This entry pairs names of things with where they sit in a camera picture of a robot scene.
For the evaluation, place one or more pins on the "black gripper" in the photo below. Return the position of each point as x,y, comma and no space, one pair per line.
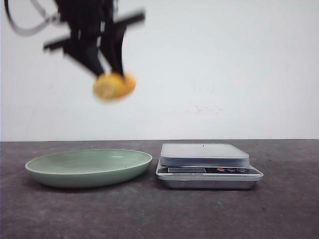
89,20

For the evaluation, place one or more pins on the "yellow corn cob piece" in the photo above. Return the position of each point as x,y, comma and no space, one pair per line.
113,86

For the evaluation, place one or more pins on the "green oval plate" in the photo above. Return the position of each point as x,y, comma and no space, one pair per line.
88,168

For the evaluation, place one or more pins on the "silver digital kitchen scale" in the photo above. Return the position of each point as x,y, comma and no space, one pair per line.
206,166

